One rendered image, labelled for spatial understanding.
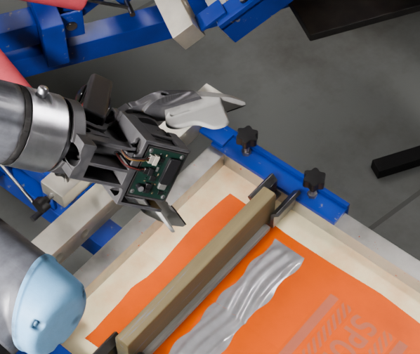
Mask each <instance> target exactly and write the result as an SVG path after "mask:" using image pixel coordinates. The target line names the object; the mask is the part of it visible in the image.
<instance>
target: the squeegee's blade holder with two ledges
mask: <svg viewBox="0 0 420 354"><path fill-rule="evenodd" d="M269 231H270V226H269V225H267V224H264V225H263V226H262V227H261V228H260V229H259V230H258V231H257V233H256V234H255V235H254V236H253V237H252V238H251V239H250V240H249V241H248V242H247V243H246V244H245V245H244V246H243V247H242V248H241V249H240V250H239V251H238V252H237V253H236V254H235V255H234V256H233V257H232V258H231V259H230V260H229V261H228V262H227V263H226V264H225V266H224V267H223V268H222V269H221V270H220V271H219V272H218V273H217V274H216V275H215V276H214V277H213V278H212V279H211V280H210V281H209V283H208V284H207V285H206V286H205V287H204V288H203V289H202V290H201V291H200V292H199V293H198V294H197V295H196V296H195V297H194V298H193V300H191V302H189V304H187V305H186V307H184V309H182V311H181V312H179V314H177V316H176V317H175V318H174V319H173V320H172V321H171V322H170V323H169V324H168V325H167V326H166V327H165V328H164V329H163V330H162V332H161V333H160V334H159V335H158V336H157V337H156V338H155V339H154V340H153V341H152V342H151V343H150V344H149V345H148V346H147V347H146V348H145V350H144V351H143V353H144V354H153V353H154V352H155V351H156V350H157V349H158V348H159V347H160V346H161V345H162V344H163V343H164V342H165V341H166V339H167V338H168V337H169V336H170V335H171V334H172V333H173V332H174V331H175V330H176V329H177V328H178V327H179V325H180V324H181V323H182V322H183V321H184V320H185V319H186V318H187V317H188V316H189V315H190V314H191V313H192V312H193V310H194V309H195V308H196V307H197V306H198V305H199V304H200V303H201V302H203V300H204V299H205V298H206V297H207V296H208V295H209V294H210V293H211V292H212V291H213V290H214V289H215V288H216V287H217V286H218V285H219V283H220V282H221V281H222V280H223V279H224V278H225V277H226V276H227V275H228V274H229V273H230V272H231V271H232V269H233V268H234V267H235V266H236V265H237V264H238V263H239V262H240V261H241V260H242V259H243V258H244V257H245V256H246V255H247V254H248V253H249V252H250V251H251V250H252V249H253V248H254V247H255V246H256V245H257V244H258V243H259V241H260V240H261V239H262V238H263V237H264V236H265V235H266V234H267V233H268V232H269Z"/></svg>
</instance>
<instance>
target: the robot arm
mask: <svg viewBox="0 0 420 354"><path fill-rule="evenodd" d="M111 90H112V81H110V80H109V79H106V78H104V77H102V76H100V75H97V74H92V75H91V76H90V78H89V81H88V83H87V84H85V85H84V86H82V87H81V88H80V89H79V90H78V92H77V95H76V98H75V100H73V99H69V98H64V97H62V96H61V95H58V94H56V93H51V92H48V87H47V86H44V85H40V86H39V87H38V89H35V88H31V87H28V86H23V85H21V84H16V83H13V82H10V81H5V80H2V79H0V164H1V165H3V166H9V167H13V168H17V169H24V170H28V171H34V172H38V173H45V172H47V171H48V172H52V173H59V174H62V173H66V174H67V176H68V178H72V179H76V180H80V181H86V182H90V183H97V184H101V185H103V187H104V188H105V189H106V191H107V192H108V194H109V195H110V196H111V198H112V199H113V200H114V202H115V203H116V204H119V205H124V206H128V207H135V208H139V209H140V210H141V211H142V212H143V213H144V214H146V215H148V216H150V217H152V218H154V219H156V220H158V221H160V222H163V223H164V224H165V225H166V226H167V228H168V229H169V230H170V231H171V232H175V230H174V229H173V227H172V226H180V227H183V226H185V225H187V224H186V223H185V221H184V220H183V219H182V218H181V216H180V215H179V213H178V212H177V211H176V210H175V209H174V207H173V206H172V205H171V206H170V205H169V204H168V202H167V201H166V198H167V197H168V195H169V193H170V191H171V188H172V186H173V184H174V182H175V180H176V178H177V176H178V174H179V172H180V170H181V168H182V166H183V164H184V162H185V159H186V157H187V155H188V153H190V149H189V148H188V147H187V146H186V145H185V143H184V142H183V141H182V140H181V139H180V138H179V137H178V136H177V135H176V134H174V133H169V132H167V133H166V131H165V130H164V129H160V128H159V127H158V125H157V123H156V122H155V120H156V121H157V122H160V121H166V126H167V127H168V128H170V129H184V128H186V127H189V126H194V125H198V126H203V127H206V128H208V129H221V128H223V127H226V126H227V125H228V124H229V119H228V116H227V114H226V112H230V111H233V110H236V109H238V108H241V107H244V106H246V104H245V102H244V101H243V100H242V99H240V98H236V97H234V96H230V95H227V94H223V93H214V92H206V91H193V90H161V91H156V92H154V93H151V94H148V95H146V96H144V97H143V98H141V99H140V100H137V101H133V102H129V104H128V103H125V104H123V105H122V106H121V107H119V108H113V107H112V109H111V110H110V113H109V115H108V116H107V111H108V110H109V108H110V104H111V97H110V96H111V95H110V94H111ZM154 119H155V120H154ZM85 307H86V292H85V289H84V286H83V284H82V283H81V282H80V281H79V280H78V279H77V278H76V277H75V276H73V275H72V274H71V273H70V272H68V271H67V270H66V269H65V268H64V267H62V266H61V265H60V264H59V263H58V262H57V260H56V258H55V257H54V256H52V255H50V254H46V253H45V252H43V251H42V250H41V249H40V248H39V247H37V246H36V245H34V244H33V243H32V242H30V241H29V240H28V239H27V238H25V237H24V236H23V235H21V234H20V233H19V232H18V231H16V230H15V229H14V228H12V227H11V226H10V225H9V224H7V223H6V222H5V221H3V220H2V219H1V218H0V354H16V353H17V352H18V351H19V350H20V351H22V352H26V353H28V354H49V353H51V352H53V351H54V350H55V348H56V347H57V346H58V344H62V343H64V342H65V341H66V340H67V339H68V338H69V337H70V335H71V334H72V332H73V331H74V330H75V329H76V327H77V325H78V324H79V322H80V320H81V318H82V316H83V314H84V311H85Z"/></svg>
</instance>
